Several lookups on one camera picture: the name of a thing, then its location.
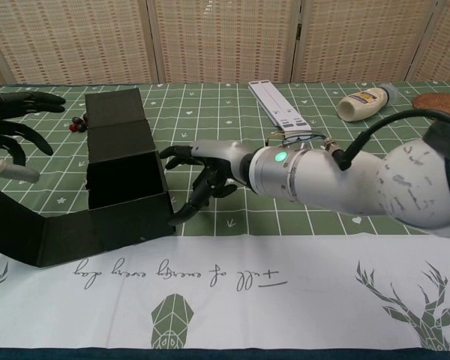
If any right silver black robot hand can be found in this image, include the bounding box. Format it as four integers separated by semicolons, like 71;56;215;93
160;140;256;227

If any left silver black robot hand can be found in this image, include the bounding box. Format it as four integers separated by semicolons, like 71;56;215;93
0;91;67;184

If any black foldable cardboard box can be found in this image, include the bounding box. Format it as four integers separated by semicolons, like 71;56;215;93
0;88;177;269

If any dark red grape bunch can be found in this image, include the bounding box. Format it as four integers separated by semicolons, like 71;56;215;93
67;112;90;134

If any white folding stand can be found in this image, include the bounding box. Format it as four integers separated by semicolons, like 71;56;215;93
247;79;312;132

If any cream mayonnaise squeeze bottle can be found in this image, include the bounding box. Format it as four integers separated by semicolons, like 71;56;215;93
337;84;401;123

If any green grid tablecloth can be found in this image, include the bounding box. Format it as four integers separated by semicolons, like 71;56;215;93
0;80;450;352

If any round brown woven coaster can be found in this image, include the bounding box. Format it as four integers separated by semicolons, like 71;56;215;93
412;92;450;123

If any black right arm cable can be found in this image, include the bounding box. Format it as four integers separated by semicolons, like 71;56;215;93
324;108;450;172

